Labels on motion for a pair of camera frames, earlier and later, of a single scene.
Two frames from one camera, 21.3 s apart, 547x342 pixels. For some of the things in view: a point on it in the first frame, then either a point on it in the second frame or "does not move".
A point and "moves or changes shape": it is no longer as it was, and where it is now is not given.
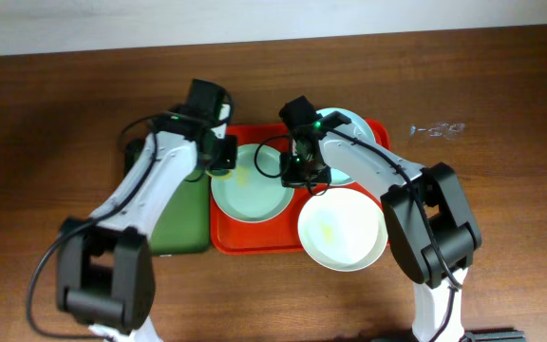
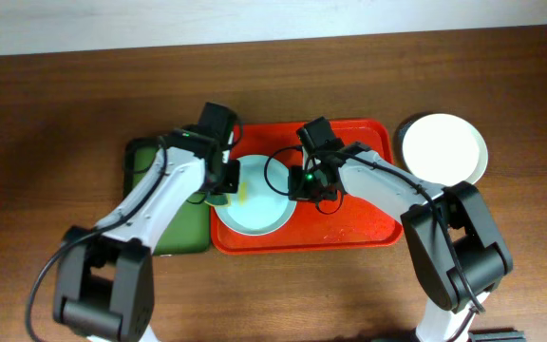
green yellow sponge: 228,176 moves or changes shape
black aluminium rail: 501,334 does not move
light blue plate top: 357,126 to 261,205
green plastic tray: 182,225 does not move
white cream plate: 343,229 to 443,149
